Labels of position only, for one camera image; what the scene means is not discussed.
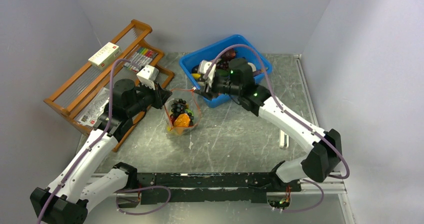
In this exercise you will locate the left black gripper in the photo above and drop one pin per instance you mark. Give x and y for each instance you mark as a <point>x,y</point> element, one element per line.
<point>160,95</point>

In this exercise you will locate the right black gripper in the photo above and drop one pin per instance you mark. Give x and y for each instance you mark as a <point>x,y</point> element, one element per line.
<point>208,92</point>

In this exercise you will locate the dark grape bunch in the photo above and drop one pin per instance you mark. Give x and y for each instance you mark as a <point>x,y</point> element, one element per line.
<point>178,107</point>

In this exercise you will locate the clear zip bag red zipper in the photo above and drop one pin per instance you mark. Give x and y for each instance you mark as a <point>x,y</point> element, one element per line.
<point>191,98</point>

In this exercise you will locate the yellow banana bunch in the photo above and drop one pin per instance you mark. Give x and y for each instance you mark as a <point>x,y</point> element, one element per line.
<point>177,130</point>

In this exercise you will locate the green bumpy fruit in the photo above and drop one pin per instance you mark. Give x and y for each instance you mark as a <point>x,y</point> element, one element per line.
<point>189,112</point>

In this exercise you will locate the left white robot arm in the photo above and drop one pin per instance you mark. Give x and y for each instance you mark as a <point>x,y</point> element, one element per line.
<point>67,199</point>

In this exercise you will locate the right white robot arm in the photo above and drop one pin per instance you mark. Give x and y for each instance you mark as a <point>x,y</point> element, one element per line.
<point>322,148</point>

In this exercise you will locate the cut brown white mushroom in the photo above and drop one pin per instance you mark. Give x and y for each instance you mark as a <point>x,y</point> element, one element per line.
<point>253,67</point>

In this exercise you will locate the blue plastic bin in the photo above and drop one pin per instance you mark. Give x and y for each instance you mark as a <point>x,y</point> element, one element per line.
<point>209,52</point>

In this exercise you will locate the red grape bunch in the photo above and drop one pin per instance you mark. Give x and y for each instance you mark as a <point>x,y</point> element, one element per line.
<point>223,65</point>

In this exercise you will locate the dark red fruit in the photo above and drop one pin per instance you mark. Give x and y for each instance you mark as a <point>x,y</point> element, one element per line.
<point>229,55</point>

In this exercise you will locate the single yellow banana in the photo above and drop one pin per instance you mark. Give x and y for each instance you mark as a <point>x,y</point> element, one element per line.
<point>196,76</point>

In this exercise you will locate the coloured marker pack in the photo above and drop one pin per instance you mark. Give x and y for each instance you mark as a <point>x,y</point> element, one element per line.
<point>139,59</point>

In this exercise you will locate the purple eggplant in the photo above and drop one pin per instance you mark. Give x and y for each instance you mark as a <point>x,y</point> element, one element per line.
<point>195,69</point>

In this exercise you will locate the wooden rack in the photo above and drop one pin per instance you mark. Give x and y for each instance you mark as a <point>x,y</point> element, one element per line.
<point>80,89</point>

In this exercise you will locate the packaged ruler set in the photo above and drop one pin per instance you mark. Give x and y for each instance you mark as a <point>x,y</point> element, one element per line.
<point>90,114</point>

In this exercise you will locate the white red box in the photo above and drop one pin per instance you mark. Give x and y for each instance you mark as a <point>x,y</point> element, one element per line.
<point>105,56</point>

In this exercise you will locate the small white plastic block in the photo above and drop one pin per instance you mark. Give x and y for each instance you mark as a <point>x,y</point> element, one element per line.
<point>283,140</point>

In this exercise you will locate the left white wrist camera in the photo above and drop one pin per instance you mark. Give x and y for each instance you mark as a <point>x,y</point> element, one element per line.
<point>147,76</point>

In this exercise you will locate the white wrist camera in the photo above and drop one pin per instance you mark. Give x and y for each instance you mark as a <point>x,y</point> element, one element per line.
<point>147,76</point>
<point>207,72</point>

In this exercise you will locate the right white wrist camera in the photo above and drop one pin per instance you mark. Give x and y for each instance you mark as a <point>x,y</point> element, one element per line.
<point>207,72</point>

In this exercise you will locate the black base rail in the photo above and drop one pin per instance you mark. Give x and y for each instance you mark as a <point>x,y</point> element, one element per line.
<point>159,187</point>

